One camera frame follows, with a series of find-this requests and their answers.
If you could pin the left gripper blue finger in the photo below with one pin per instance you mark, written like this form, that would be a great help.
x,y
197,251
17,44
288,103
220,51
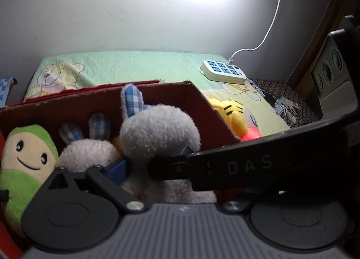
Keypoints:
x,y
116,171

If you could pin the white bunny plush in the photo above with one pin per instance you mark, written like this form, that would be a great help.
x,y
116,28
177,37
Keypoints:
x,y
151,130
82,153

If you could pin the yellow tiger plush toy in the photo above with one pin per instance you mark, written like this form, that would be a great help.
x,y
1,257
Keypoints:
x,y
238,118

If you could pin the green bean plush toy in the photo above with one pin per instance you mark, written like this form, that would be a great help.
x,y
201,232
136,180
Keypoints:
x,y
28,158

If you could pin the green bear print blanket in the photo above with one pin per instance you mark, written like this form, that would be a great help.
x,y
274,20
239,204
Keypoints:
x,y
82,70

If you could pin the white power strip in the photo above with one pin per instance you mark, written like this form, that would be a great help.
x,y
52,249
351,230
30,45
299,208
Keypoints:
x,y
223,72

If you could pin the blue checkered cloth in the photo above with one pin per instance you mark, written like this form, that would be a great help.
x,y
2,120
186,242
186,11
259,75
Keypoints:
x,y
6,85

